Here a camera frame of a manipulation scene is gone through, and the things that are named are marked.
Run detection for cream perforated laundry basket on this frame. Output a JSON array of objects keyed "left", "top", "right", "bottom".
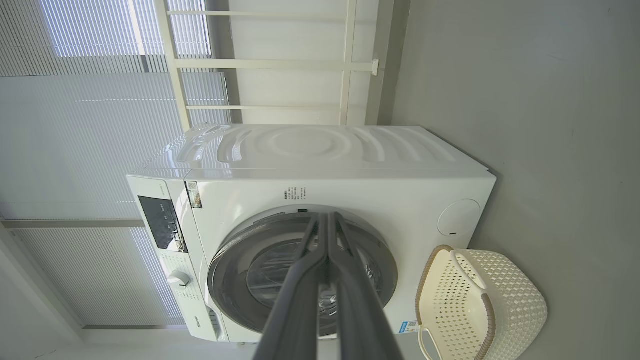
[{"left": 415, "top": 244, "right": 549, "bottom": 360}]

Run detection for small barcode sticker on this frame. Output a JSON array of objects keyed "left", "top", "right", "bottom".
[{"left": 185, "top": 181, "right": 203, "bottom": 210}]

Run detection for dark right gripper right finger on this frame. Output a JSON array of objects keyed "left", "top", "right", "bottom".
[{"left": 327, "top": 211, "right": 405, "bottom": 360}]

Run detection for cream frame rack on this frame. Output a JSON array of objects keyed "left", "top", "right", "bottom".
[{"left": 154, "top": 0, "right": 381, "bottom": 132}]

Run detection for white detergent drawer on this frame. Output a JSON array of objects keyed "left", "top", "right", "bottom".
[{"left": 186, "top": 295, "right": 223, "bottom": 342}]

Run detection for white front-load washing machine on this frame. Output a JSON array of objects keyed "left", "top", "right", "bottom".
[{"left": 126, "top": 123, "right": 498, "bottom": 344}]

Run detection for grey window blinds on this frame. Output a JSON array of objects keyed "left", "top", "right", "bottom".
[{"left": 0, "top": 0, "right": 236, "bottom": 328}]

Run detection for white program knob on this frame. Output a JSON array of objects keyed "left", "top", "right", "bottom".
[{"left": 167, "top": 270, "right": 192, "bottom": 290}]

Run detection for round white filter cover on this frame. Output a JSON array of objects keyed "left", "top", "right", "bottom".
[{"left": 437, "top": 199, "right": 482, "bottom": 237}]

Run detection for grey round glass door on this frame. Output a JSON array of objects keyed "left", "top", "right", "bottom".
[{"left": 207, "top": 210, "right": 399, "bottom": 338}]

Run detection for black display panel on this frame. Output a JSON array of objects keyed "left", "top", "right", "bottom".
[{"left": 138, "top": 195, "right": 189, "bottom": 253}]

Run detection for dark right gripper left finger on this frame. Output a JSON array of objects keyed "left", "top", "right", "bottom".
[{"left": 252, "top": 212, "right": 331, "bottom": 360}]

